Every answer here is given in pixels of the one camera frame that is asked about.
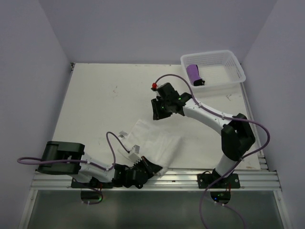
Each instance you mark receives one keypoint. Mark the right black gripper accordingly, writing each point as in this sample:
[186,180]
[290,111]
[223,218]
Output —
[157,114]

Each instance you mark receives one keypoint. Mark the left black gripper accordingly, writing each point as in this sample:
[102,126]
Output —
[151,168]

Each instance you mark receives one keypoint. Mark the white towel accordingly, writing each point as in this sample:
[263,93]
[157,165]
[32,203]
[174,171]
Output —
[156,144]

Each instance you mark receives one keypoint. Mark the purple microfiber towel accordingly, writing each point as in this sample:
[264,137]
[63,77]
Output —
[192,71]

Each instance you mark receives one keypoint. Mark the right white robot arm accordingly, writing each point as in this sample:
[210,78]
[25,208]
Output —
[236,134]

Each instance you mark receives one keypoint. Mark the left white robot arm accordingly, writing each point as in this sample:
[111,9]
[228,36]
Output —
[64,158]

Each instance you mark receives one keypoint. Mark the white perforated plastic basket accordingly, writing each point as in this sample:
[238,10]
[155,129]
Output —
[220,69]

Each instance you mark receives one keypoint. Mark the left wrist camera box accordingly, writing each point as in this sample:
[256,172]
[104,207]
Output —
[134,154]

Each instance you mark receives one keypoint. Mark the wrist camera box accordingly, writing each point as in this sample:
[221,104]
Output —
[157,87]
[134,154]

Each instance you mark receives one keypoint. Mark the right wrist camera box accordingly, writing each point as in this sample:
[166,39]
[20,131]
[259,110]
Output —
[157,87]

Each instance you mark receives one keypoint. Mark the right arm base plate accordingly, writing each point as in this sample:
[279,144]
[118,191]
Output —
[207,178]

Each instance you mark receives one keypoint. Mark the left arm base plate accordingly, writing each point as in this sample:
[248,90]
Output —
[94,183]

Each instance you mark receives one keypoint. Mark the aluminium mounting rail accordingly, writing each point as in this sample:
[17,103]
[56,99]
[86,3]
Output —
[172,180]

